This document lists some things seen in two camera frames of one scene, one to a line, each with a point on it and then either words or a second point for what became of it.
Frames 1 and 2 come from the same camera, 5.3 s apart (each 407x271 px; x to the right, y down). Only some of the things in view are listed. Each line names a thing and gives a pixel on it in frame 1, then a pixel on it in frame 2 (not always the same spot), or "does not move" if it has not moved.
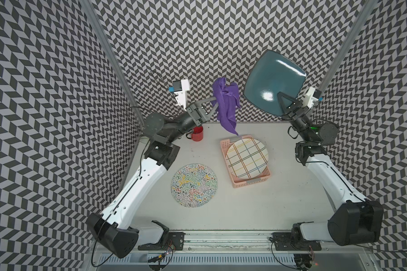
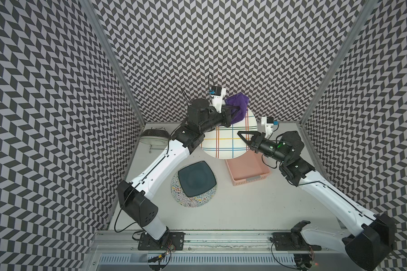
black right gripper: x=297 y=109 → x=257 y=138
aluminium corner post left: x=92 y=12 does not move
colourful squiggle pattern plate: x=193 y=185 does not move
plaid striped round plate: x=247 y=158 → x=225 y=143
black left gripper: x=197 y=114 → x=226 y=116
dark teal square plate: x=273 y=73 → x=196 y=178
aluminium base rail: x=245 y=242 does not move
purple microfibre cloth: x=226 y=99 → x=238 y=99
